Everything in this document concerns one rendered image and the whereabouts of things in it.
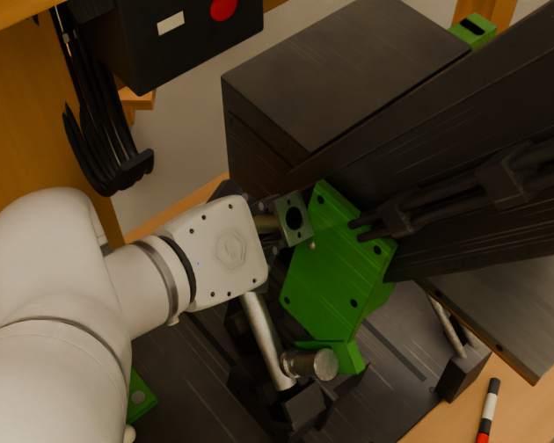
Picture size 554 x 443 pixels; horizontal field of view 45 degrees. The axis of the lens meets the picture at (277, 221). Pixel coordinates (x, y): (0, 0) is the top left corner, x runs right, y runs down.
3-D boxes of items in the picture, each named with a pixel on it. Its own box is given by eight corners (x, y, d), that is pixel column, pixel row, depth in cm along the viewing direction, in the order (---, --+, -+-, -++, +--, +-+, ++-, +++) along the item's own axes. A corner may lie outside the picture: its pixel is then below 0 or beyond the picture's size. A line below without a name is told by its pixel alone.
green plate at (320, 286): (381, 333, 87) (440, 219, 73) (337, 364, 82) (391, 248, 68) (321, 275, 92) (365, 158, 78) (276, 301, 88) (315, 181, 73)
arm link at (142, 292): (104, 241, 67) (137, 325, 68) (-26, 293, 59) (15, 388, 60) (144, 230, 61) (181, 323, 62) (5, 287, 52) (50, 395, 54)
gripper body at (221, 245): (199, 325, 64) (280, 280, 71) (164, 225, 62) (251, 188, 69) (157, 322, 70) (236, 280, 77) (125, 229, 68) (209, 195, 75)
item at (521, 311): (611, 308, 83) (622, 297, 81) (531, 389, 77) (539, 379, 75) (385, 134, 101) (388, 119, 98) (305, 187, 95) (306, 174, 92)
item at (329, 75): (430, 200, 119) (477, 47, 91) (302, 298, 107) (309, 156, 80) (357, 141, 127) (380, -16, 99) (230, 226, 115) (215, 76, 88)
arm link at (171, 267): (182, 330, 62) (207, 317, 64) (151, 242, 61) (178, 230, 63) (137, 326, 69) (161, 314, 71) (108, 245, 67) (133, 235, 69)
